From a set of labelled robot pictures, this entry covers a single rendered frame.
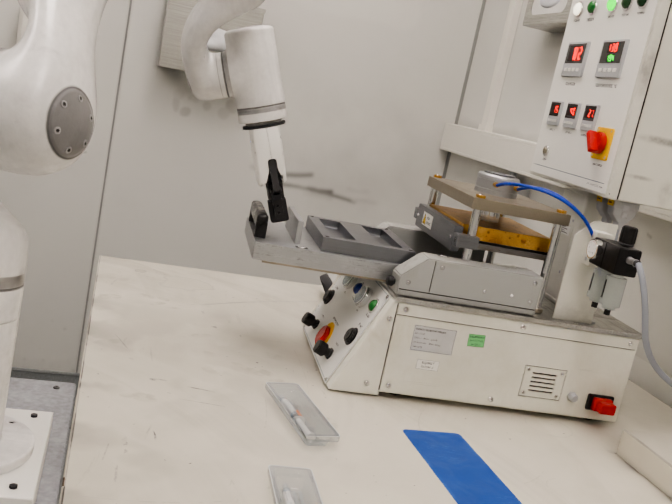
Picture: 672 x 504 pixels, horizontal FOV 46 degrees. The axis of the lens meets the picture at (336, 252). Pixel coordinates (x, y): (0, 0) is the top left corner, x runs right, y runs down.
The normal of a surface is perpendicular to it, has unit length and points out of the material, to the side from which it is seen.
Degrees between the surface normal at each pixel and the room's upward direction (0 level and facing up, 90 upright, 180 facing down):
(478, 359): 90
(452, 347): 90
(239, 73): 96
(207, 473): 0
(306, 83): 90
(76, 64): 63
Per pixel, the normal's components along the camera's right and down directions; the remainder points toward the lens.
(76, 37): 0.94, -0.28
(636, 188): 0.17, 0.22
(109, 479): 0.20, -0.96
